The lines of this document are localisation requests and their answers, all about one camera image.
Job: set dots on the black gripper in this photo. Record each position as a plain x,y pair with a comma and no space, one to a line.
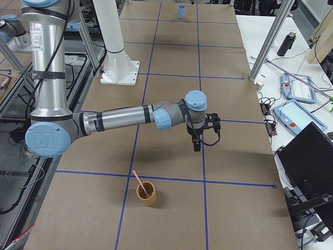
194,133

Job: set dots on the pink chopstick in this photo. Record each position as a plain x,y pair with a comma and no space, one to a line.
140,182

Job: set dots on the reacher grabber stick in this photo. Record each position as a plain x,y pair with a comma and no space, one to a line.
300,80

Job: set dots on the white pedestal column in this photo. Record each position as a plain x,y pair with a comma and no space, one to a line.
118,69

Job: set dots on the blue teach pendant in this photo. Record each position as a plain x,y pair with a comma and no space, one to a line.
292,88
295,117

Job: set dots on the blue teach pendant far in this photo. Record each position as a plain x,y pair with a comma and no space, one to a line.
292,88

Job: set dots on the blue teach pendant near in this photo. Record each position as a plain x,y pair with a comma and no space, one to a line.
295,117

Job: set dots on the brown paper table cover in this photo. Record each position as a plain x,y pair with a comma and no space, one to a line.
227,196

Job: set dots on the blue cup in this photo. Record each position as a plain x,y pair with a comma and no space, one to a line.
181,10

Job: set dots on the small metal cylinder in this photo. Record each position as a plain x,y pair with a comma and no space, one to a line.
259,85

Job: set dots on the black water bottle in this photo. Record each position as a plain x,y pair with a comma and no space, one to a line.
287,43

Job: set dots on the black laptop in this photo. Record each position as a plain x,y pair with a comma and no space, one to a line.
307,161

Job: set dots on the yellow cup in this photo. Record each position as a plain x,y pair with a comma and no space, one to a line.
152,194

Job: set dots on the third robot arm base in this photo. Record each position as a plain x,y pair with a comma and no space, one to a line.
14,34

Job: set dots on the aluminium frame post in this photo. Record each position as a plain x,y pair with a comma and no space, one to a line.
265,8

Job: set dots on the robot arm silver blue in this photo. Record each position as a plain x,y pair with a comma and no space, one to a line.
53,126

